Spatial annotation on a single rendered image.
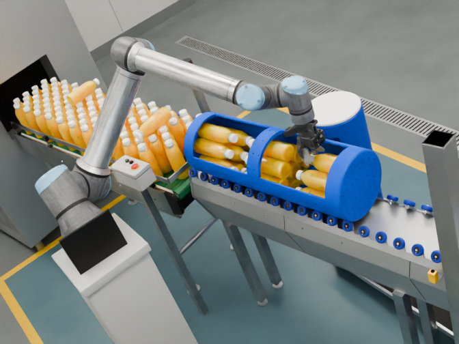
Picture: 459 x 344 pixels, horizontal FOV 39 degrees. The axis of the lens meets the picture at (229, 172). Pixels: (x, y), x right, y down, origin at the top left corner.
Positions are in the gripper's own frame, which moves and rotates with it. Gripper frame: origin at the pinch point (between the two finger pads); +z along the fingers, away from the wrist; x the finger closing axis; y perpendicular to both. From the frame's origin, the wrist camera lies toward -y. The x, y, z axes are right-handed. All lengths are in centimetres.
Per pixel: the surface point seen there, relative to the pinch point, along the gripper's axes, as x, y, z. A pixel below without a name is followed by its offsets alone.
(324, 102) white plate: 51, -33, 13
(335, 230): -10.8, 13.8, 24.0
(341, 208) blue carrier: -12.9, 22.3, 7.3
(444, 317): 22, 35, 101
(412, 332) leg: -7, 38, 78
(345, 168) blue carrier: -5.5, 21.6, -5.8
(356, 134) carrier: 45, -13, 23
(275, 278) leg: 7, -60, 108
